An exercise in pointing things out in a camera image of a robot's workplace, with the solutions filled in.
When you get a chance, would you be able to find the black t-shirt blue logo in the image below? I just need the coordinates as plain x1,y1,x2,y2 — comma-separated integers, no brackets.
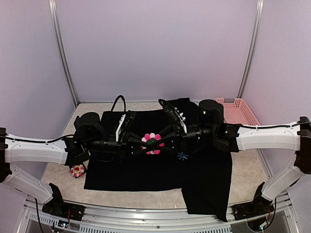
84,98,234,222

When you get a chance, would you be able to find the flower brooch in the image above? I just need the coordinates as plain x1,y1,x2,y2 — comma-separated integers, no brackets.
141,133,161,155
70,164,85,176

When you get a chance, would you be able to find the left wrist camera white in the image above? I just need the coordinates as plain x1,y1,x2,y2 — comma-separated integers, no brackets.
115,111,137,142

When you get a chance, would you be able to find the pink plastic basket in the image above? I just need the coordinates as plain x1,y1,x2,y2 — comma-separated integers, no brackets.
215,98,259,126

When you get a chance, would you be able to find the front aluminium rail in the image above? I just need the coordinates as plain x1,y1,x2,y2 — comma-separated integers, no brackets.
14,191,298,233

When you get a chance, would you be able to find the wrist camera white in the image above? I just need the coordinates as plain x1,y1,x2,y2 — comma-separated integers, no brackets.
158,98,188,133
115,111,137,142

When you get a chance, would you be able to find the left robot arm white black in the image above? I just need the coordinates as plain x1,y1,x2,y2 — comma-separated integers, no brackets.
0,112,157,221

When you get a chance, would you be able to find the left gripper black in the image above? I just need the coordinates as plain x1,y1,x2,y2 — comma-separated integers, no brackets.
85,132,153,163

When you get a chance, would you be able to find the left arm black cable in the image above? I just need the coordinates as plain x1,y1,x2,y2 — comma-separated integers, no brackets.
0,95,127,144

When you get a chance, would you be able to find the left aluminium frame post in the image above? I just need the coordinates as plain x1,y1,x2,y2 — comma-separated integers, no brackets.
49,0,80,107

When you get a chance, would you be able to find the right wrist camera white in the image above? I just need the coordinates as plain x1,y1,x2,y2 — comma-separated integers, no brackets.
158,98,188,133

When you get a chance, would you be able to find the right aluminium frame post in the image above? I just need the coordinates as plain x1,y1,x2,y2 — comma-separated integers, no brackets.
236,0,264,99

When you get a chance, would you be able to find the aluminium frame post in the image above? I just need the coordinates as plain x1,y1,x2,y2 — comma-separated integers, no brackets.
49,0,80,107
236,0,264,99

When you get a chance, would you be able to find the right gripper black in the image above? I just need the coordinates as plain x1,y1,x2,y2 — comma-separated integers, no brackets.
151,122,216,154

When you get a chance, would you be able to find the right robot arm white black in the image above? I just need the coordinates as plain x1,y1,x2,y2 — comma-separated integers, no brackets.
158,99,311,220

